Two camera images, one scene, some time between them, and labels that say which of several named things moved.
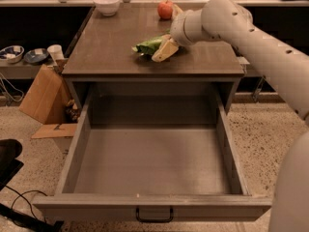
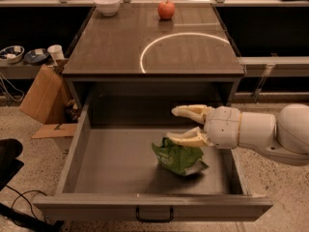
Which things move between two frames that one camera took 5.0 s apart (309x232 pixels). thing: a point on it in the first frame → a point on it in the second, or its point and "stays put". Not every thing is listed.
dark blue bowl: [36, 55] stays put
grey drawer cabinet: [102, 54] stays put
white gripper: [179, 31] → [223, 127]
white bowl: [107, 3] stays put
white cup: [56, 51] stays put
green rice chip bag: [150, 46] → [182, 159]
